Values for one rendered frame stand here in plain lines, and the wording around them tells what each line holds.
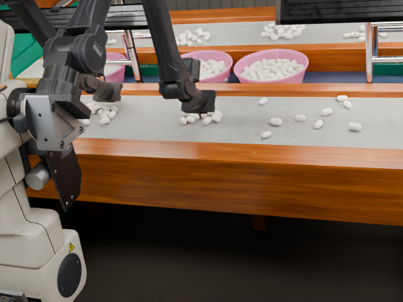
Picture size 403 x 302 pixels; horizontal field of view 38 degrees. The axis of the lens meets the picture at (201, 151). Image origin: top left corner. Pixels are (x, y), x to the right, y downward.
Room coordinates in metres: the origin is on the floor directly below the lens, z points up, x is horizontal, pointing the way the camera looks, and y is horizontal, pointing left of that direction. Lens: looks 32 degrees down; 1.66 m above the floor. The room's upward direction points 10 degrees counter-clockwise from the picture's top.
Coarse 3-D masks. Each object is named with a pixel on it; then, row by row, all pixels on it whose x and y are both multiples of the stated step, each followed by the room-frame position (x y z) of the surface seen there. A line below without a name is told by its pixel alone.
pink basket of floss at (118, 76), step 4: (108, 52) 2.34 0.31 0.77; (112, 52) 2.33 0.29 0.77; (108, 56) 2.34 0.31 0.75; (112, 56) 2.32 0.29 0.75; (116, 56) 2.31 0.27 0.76; (120, 56) 2.29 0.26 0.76; (124, 56) 2.26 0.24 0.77; (120, 68) 2.15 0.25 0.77; (124, 68) 2.20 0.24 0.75; (116, 72) 2.13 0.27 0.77; (120, 72) 2.16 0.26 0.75; (124, 72) 2.21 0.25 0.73; (108, 76) 2.10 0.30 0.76; (112, 76) 2.12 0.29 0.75; (116, 76) 2.14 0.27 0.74; (120, 76) 2.16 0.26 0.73; (108, 80) 2.11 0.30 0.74; (112, 80) 2.13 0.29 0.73; (116, 80) 2.14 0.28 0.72; (120, 80) 2.16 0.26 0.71
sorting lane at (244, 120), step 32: (128, 96) 1.95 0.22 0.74; (160, 96) 1.90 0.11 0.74; (224, 96) 1.81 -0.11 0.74; (256, 96) 1.76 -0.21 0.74; (96, 128) 1.75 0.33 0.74; (128, 128) 1.71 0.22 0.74; (160, 128) 1.67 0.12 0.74; (192, 128) 1.63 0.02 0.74; (224, 128) 1.60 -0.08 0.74; (256, 128) 1.56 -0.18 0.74; (288, 128) 1.53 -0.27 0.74; (320, 128) 1.49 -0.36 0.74; (384, 128) 1.43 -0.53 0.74
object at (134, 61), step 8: (64, 0) 1.97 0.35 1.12; (72, 0) 2.01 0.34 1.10; (120, 0) 2.00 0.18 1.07; (56, 8) 1.91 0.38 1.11; (112, 32) 2.02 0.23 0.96; (120, 32) 2.01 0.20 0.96; (128, 32) 2.00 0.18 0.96; (128, 40) 2.00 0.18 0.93; (128, 48) 2.00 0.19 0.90; (136, 56) 2.00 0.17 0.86; (112, 64) 2.04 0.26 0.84; (120, 64) 2.03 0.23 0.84; (128, 64) 2.01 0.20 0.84; (136, 64) 2.00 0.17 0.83; (136, 72) 2.00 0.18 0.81; (104, 80) 2.06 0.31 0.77; (136, 80) 2.00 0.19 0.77
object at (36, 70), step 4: (40, 60) 2.37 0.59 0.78; (32, 64) 2.34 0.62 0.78; (36, 64) 2.33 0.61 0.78; (40, 64) 2.32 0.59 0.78; (28, 68) 2.30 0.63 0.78; (32, 68) 2.29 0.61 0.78; (36, 68) 2.28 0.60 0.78; (40, 68) 2.27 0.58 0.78; (24, 72) 2.27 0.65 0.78; (28, 72) 2.26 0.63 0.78; (32, 72) 2.25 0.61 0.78; (36, 72) 2.24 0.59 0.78; (40, 72) 2.24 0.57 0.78; (20, 76) 2.23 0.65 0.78; (24, 76) 2.22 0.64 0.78; (28, 76) 2.22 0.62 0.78; (32, 76) 2.21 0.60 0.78; (36, 76) 2.20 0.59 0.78; (40, 76) 2.19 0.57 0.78
